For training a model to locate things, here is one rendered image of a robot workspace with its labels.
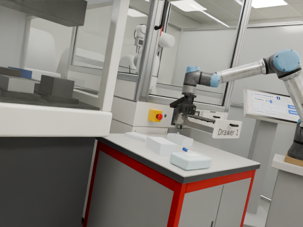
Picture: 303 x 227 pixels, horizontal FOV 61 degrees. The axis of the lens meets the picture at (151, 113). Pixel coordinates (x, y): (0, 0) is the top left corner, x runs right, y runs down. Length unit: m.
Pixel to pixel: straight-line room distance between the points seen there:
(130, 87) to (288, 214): 1.15
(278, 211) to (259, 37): 2.35
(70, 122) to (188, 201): 0.52
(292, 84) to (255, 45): 2.09
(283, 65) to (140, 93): 0.76
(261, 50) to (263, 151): 1.38
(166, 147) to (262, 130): 1.60
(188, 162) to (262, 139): 1.71
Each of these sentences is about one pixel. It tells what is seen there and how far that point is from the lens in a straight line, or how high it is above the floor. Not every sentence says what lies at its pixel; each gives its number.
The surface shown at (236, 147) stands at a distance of 3.50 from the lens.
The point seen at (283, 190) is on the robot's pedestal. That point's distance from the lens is 1.70.
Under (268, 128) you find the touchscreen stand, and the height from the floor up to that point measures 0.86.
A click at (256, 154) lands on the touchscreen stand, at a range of 2.63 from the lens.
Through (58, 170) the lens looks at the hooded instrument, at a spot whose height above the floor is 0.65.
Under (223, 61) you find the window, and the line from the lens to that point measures 2.12.
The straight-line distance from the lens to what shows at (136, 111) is 1.48.
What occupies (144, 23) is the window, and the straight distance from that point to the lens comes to 1.58.
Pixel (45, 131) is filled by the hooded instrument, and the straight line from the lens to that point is 0.96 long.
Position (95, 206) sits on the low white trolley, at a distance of 1.38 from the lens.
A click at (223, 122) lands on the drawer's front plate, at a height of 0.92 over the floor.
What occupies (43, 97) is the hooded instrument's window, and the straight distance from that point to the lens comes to 0.94.
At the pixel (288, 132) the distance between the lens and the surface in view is 3.24.
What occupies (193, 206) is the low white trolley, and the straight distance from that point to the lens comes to 1.06.
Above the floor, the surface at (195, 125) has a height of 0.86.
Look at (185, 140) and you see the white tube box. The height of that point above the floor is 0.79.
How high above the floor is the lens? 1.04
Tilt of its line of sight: 6 degrees down
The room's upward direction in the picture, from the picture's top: 11 degrees clockwise
